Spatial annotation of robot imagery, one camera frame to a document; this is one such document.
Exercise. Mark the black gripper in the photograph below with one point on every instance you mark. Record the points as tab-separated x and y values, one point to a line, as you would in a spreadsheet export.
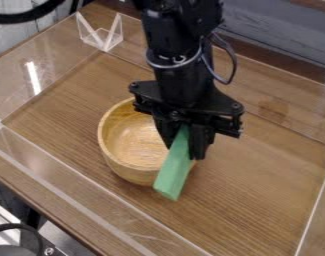
182	97

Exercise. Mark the green rectangular block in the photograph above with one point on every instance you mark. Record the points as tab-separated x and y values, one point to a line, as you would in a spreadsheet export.
175	167

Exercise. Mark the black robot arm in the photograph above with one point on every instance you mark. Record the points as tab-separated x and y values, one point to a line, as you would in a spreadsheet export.
179	30

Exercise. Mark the brown wooden bowl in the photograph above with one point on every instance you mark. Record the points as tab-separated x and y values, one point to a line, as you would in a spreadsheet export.
130	144

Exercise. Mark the clear acrylic enclosure wall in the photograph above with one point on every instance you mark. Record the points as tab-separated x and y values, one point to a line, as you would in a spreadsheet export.
254	198

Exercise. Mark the clear acrylic corner bracket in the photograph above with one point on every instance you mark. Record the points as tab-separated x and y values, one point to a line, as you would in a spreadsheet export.
103	39

